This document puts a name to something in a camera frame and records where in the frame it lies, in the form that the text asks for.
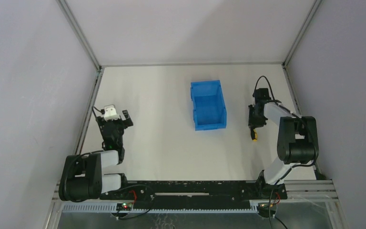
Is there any right small circuit board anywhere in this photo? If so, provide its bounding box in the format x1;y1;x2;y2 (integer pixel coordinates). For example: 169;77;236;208
257;203;277;219

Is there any small circuit board with leds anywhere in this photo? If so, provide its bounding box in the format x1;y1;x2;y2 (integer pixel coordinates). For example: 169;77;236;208
116;203;133;212

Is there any blue plastic bin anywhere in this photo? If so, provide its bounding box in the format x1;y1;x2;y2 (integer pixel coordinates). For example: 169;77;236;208
190;80;227;131

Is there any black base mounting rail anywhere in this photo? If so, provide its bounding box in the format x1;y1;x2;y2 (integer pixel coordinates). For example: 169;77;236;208
99;180;288;209

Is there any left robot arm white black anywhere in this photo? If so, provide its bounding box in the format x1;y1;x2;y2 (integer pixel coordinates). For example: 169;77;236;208
58;105;133;202

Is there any white slotted cable duct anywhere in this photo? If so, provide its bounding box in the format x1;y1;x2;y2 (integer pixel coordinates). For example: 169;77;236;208
62;202;259;214

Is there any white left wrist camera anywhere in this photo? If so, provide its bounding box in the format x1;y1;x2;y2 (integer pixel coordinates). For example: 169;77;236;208
103;104;121;121

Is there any aluminium frame rail left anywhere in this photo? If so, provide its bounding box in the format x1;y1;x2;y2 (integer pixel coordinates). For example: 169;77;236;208
73;66;104;155

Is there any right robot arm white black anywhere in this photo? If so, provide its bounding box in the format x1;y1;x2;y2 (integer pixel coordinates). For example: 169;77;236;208
248;88;319;191

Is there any yellow black handled screwdriver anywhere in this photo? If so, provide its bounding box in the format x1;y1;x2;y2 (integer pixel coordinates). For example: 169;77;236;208
250;128;258;142

